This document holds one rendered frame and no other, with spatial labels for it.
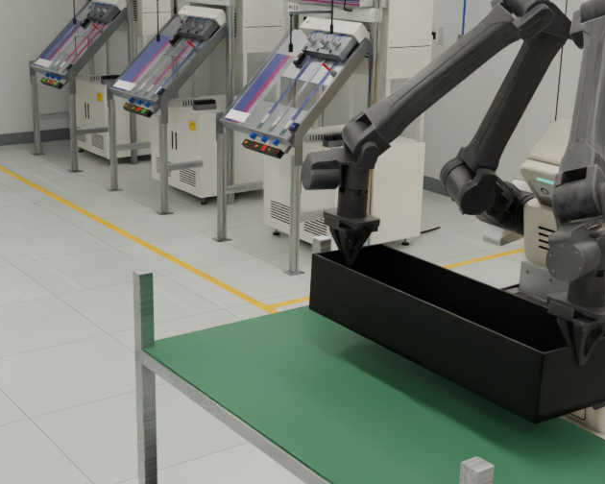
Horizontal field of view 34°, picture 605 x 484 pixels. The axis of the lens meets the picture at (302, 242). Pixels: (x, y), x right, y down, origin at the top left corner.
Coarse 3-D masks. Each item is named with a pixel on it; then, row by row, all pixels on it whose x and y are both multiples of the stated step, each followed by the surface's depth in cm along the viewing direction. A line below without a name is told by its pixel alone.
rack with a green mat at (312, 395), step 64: (256, 320) 205; (320, 320) 206; (192, 384) 175; (256, 384) 175; (320, 384) 176; (384, 384) 176; (448, 384) 177; (320, 448) 153; (384, 448) 154; (448, 448) 154; (512, 448) 155; (576, 448) 155
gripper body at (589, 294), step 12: (588, 276) 144; (600, 276) 144; (576, 288) 145; (588, 288) 144; (600, 288) 144; (552, 300) 149; (564, 300) 148; (576, 300) 146; (588, 300) 145; (600, 300) 145; (576, 312) 146; (588, 312) 144; (600, 312) 143
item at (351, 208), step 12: (348, 192) 188; (360, 192) 188; (348, 204) 188; (360, 204) 188; (324, 216) 194; (336, 216) 190; (348, 216) 189; (360, 216) 189; (372, 216) 191; (360, 228) 187
